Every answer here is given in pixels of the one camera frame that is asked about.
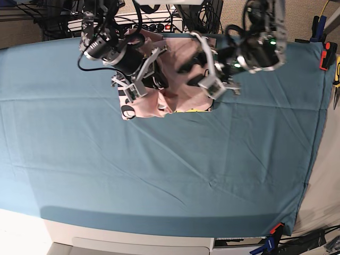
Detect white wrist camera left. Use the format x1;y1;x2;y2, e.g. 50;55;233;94
198;76;227;100

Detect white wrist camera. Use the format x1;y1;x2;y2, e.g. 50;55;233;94
198;76;227;100
123;82;147;103

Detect orange black clamp upper right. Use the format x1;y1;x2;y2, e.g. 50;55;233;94
319;42;338;71

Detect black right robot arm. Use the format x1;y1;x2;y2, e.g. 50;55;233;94
79;1;168;100

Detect orange blue clamp lower right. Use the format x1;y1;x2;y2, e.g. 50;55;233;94
250;223;285;255

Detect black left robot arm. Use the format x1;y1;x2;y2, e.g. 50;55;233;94
178;1;287;99

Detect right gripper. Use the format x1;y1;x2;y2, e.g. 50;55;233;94
103;45;169;91

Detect blue clamp top right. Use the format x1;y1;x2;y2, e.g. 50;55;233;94
294;15;327;44

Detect teal table cloth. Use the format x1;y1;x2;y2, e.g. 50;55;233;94
1;38;336;237

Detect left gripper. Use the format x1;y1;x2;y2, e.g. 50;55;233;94
177;32;241;95

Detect pink T-shirt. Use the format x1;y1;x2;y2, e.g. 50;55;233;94
117;30;214;120

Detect black power strip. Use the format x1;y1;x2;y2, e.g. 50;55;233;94
142;22;174;33

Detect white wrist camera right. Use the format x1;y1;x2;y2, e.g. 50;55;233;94
123;82;147;103

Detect yellow handled pliers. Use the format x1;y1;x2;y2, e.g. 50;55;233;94
333;55;340;110

